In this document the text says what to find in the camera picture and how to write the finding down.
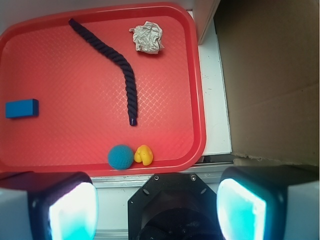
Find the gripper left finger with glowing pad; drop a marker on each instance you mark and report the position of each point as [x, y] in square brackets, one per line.
[48, 206]

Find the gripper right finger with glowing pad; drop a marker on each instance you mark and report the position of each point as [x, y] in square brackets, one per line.
[269, 202]

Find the blue rectangular block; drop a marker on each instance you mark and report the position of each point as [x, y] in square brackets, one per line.
[22, 108]

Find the teal knitted ball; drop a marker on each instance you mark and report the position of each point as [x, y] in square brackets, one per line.
[120, 157]

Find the yellow rubber duck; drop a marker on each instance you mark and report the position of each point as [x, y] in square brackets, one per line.
[143, 155]

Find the red plastic tray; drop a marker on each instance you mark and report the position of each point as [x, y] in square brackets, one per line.
[82, 98]

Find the brown cardboard box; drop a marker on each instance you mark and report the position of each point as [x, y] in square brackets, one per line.
[270, 54]

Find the crumpled white paper ball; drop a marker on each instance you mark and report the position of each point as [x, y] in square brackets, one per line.
[147, 38]

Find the black octagonal mount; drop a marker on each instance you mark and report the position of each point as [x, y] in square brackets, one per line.
[173, 206]

